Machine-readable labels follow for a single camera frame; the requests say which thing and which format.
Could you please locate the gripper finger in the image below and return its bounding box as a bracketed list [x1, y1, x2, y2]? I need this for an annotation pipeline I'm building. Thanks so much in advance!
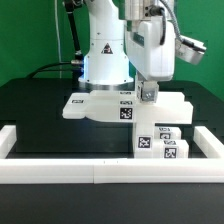
[142, 81, 159, 102]

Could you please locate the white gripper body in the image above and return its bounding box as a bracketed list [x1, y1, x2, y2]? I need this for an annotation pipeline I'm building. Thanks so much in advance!
[125, 16, 175, 81]

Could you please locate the white chair seat block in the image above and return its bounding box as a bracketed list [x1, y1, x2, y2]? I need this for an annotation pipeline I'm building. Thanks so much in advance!
[133, 123, 154, 158]

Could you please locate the white chair back frame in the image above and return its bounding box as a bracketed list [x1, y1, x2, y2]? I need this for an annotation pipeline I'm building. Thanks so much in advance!
[62, 90, 193, 124]

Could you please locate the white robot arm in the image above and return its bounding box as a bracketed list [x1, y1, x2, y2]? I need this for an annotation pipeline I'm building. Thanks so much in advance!
[79, 0, 177, 102]

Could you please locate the white U-shaped border fence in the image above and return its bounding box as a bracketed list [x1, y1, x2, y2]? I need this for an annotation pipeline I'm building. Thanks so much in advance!
[0, 125, 224, 184]

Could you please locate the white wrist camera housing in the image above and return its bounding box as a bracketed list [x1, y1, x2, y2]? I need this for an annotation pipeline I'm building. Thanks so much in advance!
[175, 36, 207, 65]

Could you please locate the black cable bundle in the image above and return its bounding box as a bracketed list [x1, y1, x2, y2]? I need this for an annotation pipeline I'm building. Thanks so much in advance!
[26, 0, 85, 80]

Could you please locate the white thin cable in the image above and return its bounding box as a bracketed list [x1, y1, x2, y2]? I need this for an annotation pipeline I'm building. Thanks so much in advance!
[54, 0, 64, 80]

